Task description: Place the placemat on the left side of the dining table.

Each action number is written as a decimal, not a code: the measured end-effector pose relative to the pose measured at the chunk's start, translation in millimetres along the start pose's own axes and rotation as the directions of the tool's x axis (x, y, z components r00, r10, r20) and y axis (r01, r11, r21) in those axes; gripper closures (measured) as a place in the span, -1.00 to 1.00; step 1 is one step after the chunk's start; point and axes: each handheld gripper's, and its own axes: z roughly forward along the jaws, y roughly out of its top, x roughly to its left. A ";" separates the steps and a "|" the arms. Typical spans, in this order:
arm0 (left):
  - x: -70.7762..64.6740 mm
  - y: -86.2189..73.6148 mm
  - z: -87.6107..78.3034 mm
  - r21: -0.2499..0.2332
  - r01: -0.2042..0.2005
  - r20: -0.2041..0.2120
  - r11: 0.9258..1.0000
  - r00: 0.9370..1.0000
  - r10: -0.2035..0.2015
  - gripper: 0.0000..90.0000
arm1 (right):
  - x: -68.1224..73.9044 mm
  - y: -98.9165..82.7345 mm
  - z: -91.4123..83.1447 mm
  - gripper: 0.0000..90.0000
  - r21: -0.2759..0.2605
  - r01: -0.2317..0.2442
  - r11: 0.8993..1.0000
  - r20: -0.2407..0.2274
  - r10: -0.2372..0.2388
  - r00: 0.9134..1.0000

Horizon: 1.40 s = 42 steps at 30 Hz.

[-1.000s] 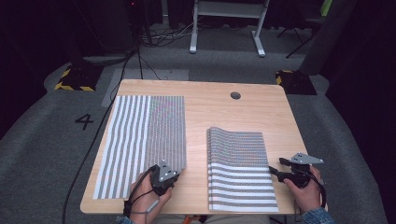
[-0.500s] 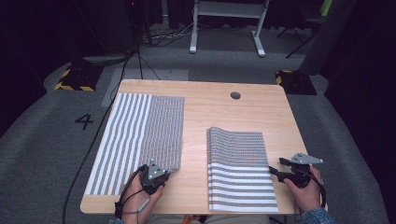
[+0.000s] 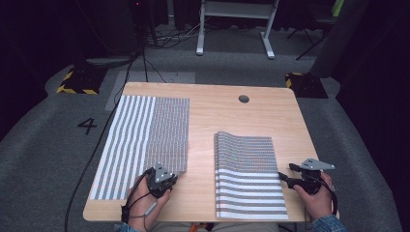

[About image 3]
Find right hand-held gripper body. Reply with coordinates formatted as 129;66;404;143
294;158;337;196

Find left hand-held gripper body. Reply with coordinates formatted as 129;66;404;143
146;161;179;199

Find stack of striped placemats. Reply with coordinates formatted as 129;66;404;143
214;130;290;221

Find grey white woven table mat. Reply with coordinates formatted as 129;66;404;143
89;95;190;201

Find person's right hand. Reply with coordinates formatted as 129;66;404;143
292;172;334;222

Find person's left hand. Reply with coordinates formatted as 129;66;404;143
128;175;172;232

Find black yellow striped stand base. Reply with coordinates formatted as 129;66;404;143
284;72;329;100
56;66;107;96

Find black tripod legs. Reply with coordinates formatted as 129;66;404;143
285;17;333;62

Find green object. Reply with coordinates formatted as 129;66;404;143
331;0;345;17

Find dark computer tower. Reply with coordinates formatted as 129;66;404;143
129;0;160;49

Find grey plug with thin cable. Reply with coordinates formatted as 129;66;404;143
130;201;159;231

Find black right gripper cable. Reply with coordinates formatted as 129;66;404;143
317;176;339;217

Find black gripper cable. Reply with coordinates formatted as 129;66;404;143
120;168;156;224
317;176;339;217

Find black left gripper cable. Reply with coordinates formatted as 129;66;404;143
120;168;156;224

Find long black floor cable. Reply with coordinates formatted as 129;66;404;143
64;47;144;232

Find grey slanted post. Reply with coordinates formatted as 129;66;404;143
309;0;371;79

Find bundle of floor cables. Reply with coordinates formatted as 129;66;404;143
144;17;202;50

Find white metal desk frame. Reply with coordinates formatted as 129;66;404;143
195;0;280;60

